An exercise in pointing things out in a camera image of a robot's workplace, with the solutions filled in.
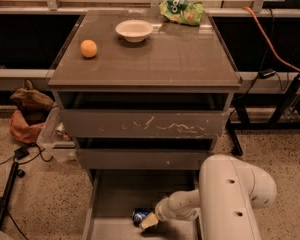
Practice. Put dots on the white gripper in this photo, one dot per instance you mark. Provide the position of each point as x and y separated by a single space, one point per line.
165 209

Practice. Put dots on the blue pepsi can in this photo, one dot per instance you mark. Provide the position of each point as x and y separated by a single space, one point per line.
139 214

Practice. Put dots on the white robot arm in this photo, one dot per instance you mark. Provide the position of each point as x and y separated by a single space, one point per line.
229 191

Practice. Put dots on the grey bottom drawer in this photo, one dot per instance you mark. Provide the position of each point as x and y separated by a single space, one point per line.
117 193

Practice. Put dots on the grey drawer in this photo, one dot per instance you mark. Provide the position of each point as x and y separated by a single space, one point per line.
117 193
142 115
142 153

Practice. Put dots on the grey middle drawer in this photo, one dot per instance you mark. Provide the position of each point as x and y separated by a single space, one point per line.
142 153

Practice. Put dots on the grey top drawer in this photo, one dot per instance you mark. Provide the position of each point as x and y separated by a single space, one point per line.
142 115

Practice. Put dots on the grey drawer cabinet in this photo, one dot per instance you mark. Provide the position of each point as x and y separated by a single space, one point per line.
172 59

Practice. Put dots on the clear plastic bin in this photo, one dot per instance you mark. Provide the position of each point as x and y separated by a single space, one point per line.
54 139

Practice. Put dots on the black power adapter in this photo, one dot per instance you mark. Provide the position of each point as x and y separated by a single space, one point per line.
21 152

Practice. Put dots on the orange cloth bag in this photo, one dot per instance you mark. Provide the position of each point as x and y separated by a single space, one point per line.
22 131

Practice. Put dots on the black floor stand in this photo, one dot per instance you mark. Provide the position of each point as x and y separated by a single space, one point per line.
4 200

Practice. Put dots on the brown cloth bag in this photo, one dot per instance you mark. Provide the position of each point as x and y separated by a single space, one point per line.
34 105

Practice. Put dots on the orange fruit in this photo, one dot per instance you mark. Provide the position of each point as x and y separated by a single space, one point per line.
88 48

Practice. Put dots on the black power brick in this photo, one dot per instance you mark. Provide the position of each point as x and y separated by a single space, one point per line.
264 74

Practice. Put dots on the white bowl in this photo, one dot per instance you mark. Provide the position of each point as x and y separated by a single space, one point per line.
134 31

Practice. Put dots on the green chip bag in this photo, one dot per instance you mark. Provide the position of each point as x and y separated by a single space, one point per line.
182 11

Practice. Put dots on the black table leg frame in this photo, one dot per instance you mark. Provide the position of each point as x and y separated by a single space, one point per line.
289 103

